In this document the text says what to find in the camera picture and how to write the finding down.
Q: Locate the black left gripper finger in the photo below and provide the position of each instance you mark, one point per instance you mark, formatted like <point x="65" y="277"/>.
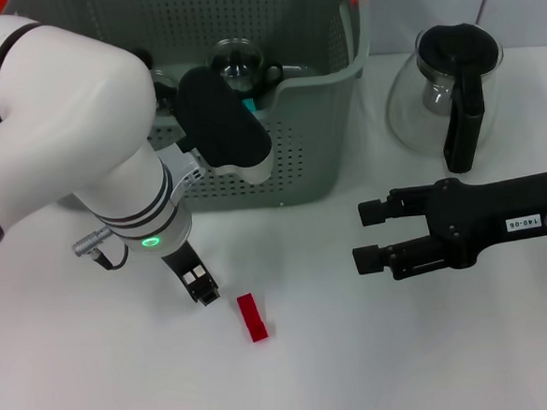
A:
<point x="209" y="297"/>

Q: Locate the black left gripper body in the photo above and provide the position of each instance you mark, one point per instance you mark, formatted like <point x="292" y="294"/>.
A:
<point x="188" y="267"/>

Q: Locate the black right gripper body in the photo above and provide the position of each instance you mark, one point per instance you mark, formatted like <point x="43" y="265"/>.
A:
<point x="490" y="218"/>

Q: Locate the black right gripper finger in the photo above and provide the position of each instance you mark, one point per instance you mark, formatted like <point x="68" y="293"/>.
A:
<point x="369" y="259"/>
<point x="372" y="212"/>

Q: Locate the dark red long brick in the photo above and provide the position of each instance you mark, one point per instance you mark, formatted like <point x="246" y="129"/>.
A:
<point x="253" y="319"/>

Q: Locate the teal square building brick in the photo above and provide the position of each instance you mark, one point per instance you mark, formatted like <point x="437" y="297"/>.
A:
<point x="250" y="105"/>

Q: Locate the grey perforated storage bin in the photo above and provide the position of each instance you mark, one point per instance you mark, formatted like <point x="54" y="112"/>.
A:
<point x="308" y="165"/>

